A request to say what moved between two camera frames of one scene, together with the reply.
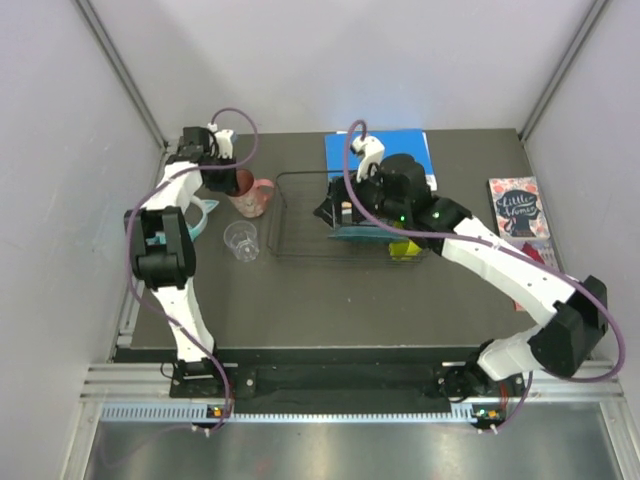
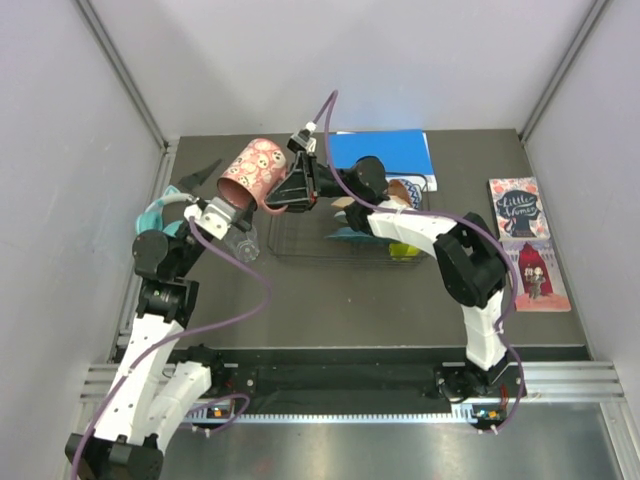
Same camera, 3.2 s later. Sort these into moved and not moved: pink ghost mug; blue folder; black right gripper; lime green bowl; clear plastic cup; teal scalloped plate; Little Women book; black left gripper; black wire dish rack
Moved: pink ghost mug; black right gripper; black left gripper
Not moved: black wire dish rack; teal scalloped plate; blue folder; Little Women book; clear plastic cup; lime green bowl
